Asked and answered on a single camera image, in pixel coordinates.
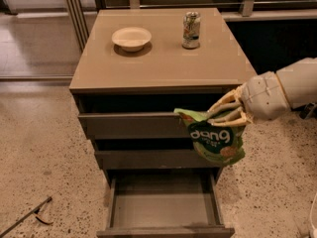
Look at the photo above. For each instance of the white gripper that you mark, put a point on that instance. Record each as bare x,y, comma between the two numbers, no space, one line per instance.
264,96

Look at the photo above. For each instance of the green rice chip bag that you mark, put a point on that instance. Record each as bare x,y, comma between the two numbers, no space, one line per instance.
222,146

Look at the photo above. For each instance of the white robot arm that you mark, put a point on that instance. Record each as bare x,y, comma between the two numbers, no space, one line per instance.
299,83

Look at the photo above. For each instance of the grey top drawer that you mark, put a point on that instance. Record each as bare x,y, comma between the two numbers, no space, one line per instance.
144,125

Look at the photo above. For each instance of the grey middle drawer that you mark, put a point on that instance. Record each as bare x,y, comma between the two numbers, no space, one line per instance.
151,159

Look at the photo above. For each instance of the grey drawer cabinet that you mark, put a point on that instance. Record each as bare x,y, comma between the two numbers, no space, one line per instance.
160,77

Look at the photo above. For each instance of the grey open bottom drawer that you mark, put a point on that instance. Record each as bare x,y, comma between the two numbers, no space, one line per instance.
164,205

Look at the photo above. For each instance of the dark device on floor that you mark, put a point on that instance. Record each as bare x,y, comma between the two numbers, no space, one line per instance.
309,111

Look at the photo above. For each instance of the white soda can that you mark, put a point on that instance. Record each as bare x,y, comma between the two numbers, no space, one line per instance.
191,30

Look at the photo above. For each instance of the white paper bowl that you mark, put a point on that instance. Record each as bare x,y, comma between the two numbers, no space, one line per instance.
131,39

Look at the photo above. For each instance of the dark stick on floor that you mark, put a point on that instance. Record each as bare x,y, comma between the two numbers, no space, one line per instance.
34,212

